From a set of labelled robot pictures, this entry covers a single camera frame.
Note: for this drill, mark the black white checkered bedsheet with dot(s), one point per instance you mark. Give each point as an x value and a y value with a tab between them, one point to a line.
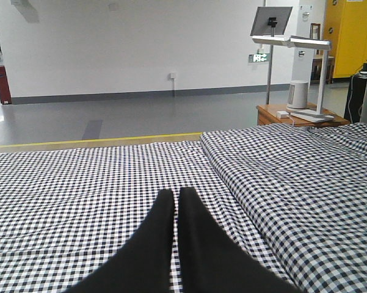
64	213

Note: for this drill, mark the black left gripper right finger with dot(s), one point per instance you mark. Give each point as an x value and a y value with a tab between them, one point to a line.
210	261

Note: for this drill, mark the green exit sign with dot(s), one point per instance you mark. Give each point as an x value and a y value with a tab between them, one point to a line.
259	57

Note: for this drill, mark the wooden nightstand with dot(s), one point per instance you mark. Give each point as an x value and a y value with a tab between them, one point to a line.
267	114

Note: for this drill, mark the yellow cabinet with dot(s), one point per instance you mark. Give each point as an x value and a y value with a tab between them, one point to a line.
345	25

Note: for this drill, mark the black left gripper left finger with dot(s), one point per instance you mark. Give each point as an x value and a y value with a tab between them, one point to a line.
143	263

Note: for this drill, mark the grey monitor on pole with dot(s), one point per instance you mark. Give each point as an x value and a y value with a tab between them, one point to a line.
269	22

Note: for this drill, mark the white cylindrical speaker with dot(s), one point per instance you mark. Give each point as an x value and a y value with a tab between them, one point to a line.
298	95

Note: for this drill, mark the white desk lamp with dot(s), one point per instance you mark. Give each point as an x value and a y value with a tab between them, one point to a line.
311	115

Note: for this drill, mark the black white checkered quilt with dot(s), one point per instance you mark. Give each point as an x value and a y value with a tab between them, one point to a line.
305	190

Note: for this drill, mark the red bin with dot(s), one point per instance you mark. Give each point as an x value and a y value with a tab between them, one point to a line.
5	96

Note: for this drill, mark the small white charger box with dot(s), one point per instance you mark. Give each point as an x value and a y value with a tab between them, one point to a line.
282	114

